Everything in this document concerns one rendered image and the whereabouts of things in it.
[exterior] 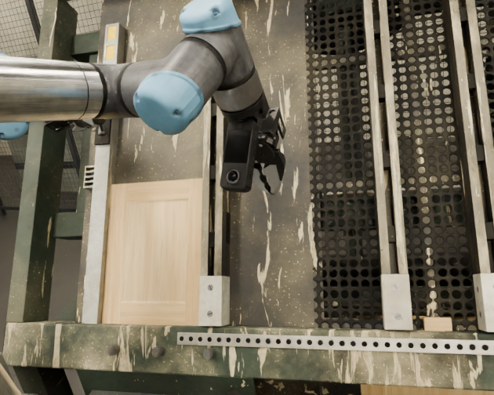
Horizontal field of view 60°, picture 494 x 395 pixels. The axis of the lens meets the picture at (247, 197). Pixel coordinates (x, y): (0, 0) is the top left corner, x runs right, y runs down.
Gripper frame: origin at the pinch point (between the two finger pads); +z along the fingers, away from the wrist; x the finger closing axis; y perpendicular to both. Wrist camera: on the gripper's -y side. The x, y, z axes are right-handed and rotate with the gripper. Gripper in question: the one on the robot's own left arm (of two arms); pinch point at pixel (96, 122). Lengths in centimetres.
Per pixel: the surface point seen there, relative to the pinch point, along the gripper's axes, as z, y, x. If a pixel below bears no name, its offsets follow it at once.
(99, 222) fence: 8.1, 11.3, 25.9
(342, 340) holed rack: 6, -43, 79
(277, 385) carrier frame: 46, -14, 88
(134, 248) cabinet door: 10.4, 3.9, 36.7
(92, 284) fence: 8.1, 18.0, 42.5
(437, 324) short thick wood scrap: 10, -64, 82
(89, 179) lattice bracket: 11.0, 12.4, 10.0
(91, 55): 17.2, 3.5, -37.4
